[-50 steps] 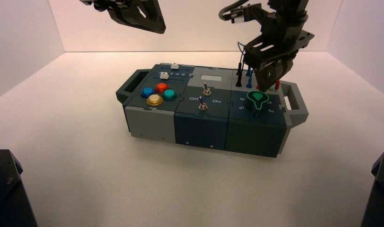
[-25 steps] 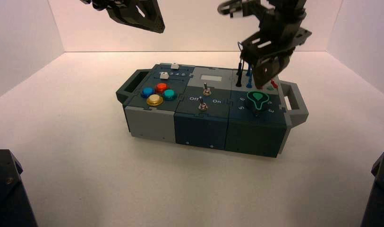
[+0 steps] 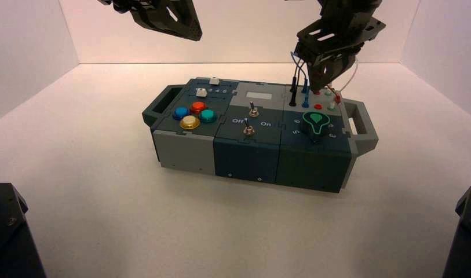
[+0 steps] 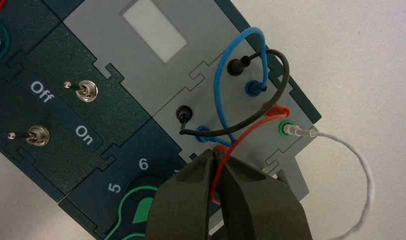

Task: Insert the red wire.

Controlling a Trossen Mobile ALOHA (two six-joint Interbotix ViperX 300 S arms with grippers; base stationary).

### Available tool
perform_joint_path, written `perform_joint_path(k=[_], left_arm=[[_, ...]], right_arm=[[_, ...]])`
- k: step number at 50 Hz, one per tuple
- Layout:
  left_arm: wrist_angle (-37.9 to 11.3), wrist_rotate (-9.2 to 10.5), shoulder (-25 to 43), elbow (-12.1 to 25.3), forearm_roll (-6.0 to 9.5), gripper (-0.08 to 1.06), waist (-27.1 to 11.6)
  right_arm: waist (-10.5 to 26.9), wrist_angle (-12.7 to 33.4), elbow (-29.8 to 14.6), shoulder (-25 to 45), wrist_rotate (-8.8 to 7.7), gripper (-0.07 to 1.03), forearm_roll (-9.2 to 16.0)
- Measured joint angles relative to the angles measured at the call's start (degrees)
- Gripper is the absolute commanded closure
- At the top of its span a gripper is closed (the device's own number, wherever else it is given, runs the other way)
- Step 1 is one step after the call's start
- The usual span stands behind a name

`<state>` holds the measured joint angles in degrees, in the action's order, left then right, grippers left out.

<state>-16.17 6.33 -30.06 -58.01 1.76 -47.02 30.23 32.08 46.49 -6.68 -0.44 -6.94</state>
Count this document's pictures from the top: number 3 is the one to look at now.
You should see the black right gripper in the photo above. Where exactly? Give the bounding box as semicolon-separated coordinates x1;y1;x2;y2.
295;0;386;94

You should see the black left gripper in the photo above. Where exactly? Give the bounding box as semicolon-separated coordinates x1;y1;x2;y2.
98;0;203;42

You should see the red jumper wire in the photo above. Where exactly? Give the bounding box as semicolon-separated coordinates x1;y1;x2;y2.
313;86;342;105

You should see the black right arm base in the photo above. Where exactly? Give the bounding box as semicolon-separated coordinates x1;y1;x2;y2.
441;183;471;278

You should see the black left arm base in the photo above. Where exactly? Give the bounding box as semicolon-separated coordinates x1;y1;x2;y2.
0;182;47;278

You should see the dark rotary knob green marker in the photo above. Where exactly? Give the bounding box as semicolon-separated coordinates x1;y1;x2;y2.
300;111;332;145

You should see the red push button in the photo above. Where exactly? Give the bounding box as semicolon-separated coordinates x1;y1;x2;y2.
189;101;209;115

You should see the blue push button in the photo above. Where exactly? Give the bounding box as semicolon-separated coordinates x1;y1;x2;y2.
171;107;190;121

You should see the teal push button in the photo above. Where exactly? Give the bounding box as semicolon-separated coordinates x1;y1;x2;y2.
199;109;218;125

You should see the yellow push button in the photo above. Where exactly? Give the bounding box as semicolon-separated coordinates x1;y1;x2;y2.
180;115;202;131

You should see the grey and teal control box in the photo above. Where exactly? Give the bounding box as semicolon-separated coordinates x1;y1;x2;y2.
141;78;379;194

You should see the white jumper wire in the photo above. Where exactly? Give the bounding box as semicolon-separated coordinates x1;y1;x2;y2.
324;57;359;113

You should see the blue jumper wire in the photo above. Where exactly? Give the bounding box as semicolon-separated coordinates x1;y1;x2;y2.
290;52;311;109

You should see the black jumper wire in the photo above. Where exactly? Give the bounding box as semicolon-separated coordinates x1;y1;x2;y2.
289;52;302;107

